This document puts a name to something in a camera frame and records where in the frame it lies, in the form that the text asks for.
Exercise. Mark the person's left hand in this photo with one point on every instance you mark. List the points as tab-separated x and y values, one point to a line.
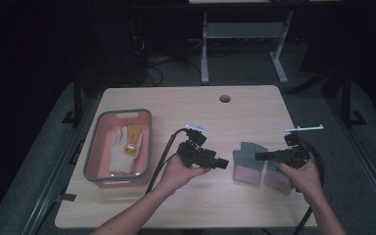
176	176

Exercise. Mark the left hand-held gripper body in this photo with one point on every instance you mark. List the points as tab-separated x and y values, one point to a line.
194	155

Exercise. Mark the beige orange-fingered glove with patch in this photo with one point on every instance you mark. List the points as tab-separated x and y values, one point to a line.
120	156

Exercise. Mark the grey metal desk frame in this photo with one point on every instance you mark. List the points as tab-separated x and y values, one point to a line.
241	30

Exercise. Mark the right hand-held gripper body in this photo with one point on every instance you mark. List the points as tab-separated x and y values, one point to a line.
295	155

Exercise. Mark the pink basin with grey rim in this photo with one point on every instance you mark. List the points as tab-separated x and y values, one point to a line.
98	156

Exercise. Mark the person's right hand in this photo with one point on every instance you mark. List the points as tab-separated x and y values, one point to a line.
306	181

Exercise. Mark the black metal stand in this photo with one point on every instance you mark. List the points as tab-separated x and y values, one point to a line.
346	98
77	98

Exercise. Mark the grey pink fingerless glove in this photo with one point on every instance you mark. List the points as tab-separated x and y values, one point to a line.
275	179
248	161

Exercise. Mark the grey metal rail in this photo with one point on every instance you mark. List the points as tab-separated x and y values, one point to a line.
365	163
50	182

